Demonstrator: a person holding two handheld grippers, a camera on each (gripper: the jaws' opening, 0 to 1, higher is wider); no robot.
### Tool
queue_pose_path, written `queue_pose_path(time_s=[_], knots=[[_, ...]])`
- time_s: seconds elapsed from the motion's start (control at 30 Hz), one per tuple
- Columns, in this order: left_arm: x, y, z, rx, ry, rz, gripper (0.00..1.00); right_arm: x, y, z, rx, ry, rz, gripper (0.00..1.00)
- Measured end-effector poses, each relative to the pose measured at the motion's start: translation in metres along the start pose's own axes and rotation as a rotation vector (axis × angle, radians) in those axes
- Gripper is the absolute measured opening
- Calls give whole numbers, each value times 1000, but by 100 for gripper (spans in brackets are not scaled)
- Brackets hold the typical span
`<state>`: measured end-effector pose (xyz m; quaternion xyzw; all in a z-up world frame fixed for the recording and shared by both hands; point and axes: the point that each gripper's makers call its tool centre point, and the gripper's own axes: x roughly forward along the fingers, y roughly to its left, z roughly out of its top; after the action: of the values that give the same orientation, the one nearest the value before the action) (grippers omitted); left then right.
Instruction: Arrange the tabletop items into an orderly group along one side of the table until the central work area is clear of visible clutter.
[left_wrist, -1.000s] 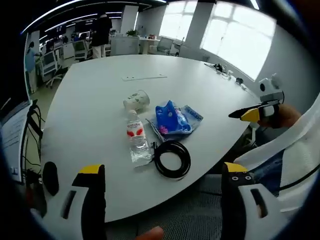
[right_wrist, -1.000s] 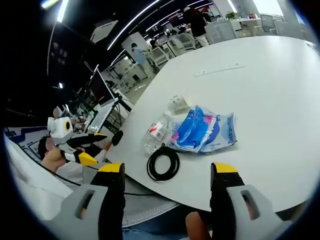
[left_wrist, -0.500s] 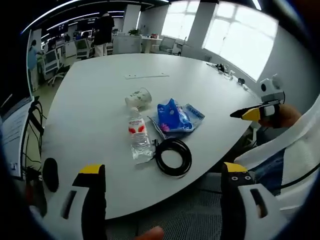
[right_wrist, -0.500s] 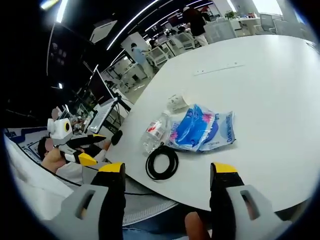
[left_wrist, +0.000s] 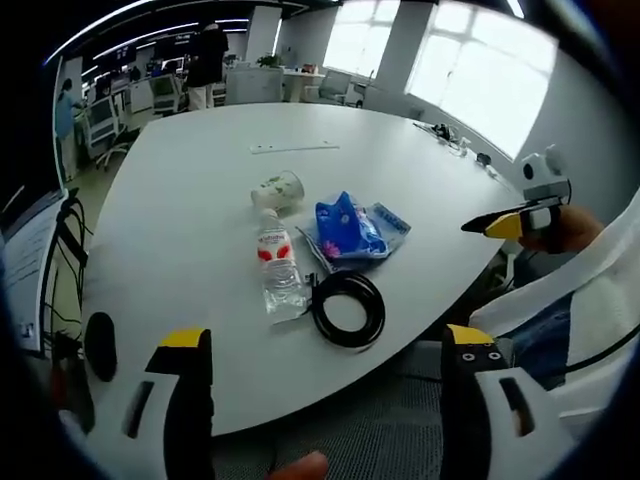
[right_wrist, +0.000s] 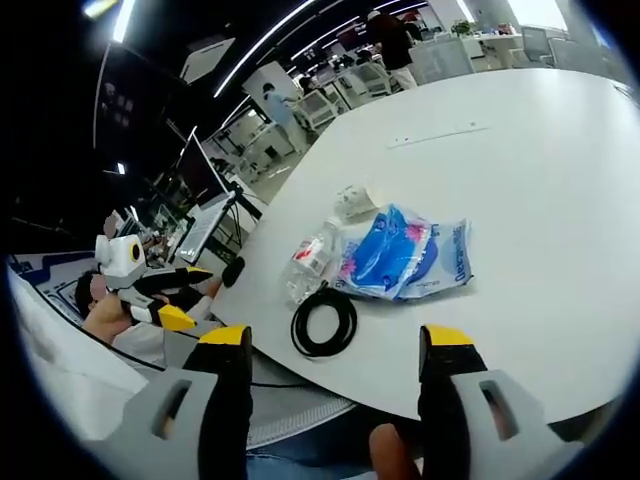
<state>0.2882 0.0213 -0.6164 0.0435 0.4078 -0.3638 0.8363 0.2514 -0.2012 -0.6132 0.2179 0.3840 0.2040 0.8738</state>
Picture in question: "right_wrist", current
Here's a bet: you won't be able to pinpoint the dark computer monitor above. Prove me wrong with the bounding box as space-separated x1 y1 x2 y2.
175 130 234 209

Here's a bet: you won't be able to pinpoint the white paper cup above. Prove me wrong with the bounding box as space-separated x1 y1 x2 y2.
333 184 382 219

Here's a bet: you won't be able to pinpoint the person's blue jeans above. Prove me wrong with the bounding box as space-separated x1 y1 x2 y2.
244 428 392 480

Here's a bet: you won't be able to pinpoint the grey office chair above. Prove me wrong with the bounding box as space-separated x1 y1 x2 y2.
519 24 552 67

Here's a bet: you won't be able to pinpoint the person's left hand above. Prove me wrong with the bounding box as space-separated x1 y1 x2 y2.
81 294 132 337

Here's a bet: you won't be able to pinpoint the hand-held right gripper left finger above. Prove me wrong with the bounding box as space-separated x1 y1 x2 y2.
102 323 254 480

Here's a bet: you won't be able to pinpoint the green potted plant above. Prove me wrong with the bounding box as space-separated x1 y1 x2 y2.
449 18 479 39

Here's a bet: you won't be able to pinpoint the person's right hand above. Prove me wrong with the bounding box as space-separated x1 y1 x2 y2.
368 423 422 480

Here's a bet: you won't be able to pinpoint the white mesh office chair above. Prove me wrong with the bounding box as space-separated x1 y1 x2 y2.
408 36 476 87

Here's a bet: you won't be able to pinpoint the blue plastic bag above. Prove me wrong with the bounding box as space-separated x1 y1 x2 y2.
333 201 474 302

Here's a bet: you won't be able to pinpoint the black cable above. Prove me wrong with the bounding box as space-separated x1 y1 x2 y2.
290 286 359 359

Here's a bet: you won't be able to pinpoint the white table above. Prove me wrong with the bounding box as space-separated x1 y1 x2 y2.
208 67 640 427

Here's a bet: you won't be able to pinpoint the white board on stand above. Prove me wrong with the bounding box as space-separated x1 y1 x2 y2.
173 203 225 267

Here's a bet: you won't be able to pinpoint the clear plastic bottle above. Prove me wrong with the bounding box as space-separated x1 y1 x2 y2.
281 216 347 304

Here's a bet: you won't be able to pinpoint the black cylindrical object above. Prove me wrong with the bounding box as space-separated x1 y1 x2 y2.
221 256 247 289

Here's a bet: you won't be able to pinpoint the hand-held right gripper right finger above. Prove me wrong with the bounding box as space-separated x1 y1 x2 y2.
417 323 567 480

